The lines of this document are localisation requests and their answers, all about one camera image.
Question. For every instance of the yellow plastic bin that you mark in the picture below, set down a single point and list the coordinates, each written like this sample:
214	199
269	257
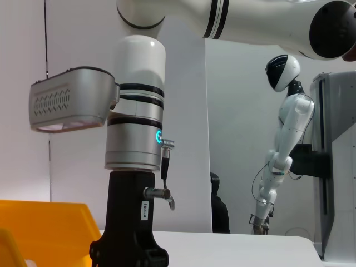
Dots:
50	231

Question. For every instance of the humanoid robot white torso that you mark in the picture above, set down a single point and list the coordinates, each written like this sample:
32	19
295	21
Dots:
287	107

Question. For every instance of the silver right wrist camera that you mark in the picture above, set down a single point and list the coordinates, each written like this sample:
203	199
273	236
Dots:
72	103

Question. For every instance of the person in black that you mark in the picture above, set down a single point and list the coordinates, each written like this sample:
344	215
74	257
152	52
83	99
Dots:
219	214

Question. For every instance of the humanoid robot tan gripper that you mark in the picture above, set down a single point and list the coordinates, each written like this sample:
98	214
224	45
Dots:
261	226

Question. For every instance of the white and silver right arm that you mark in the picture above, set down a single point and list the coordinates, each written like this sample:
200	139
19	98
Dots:
139	69

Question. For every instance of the white robot lift column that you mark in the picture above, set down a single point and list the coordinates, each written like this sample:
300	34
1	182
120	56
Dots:
339	133

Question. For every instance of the humanoid robot white arm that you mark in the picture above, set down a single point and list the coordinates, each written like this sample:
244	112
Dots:
292	133

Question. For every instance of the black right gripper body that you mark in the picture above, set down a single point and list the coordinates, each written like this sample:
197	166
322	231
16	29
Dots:
128	217

